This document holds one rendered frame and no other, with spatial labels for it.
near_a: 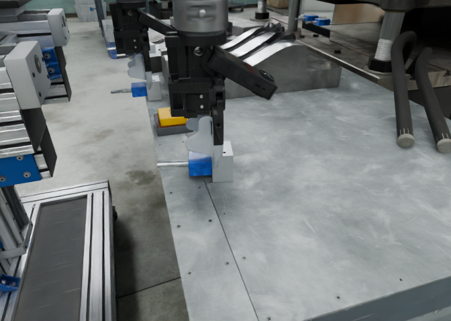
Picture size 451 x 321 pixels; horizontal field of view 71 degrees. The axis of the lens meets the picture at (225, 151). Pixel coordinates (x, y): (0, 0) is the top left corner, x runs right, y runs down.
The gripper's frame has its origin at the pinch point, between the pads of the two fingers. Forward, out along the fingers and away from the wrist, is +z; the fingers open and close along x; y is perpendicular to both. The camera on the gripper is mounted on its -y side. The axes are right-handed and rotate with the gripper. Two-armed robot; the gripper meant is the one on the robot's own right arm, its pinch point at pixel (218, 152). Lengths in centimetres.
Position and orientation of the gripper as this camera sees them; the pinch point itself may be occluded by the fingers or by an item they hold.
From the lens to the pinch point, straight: 55.1
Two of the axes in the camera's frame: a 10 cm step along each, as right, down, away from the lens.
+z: 0.0, 8.5, 5.2
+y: -10.0, 0.5, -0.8
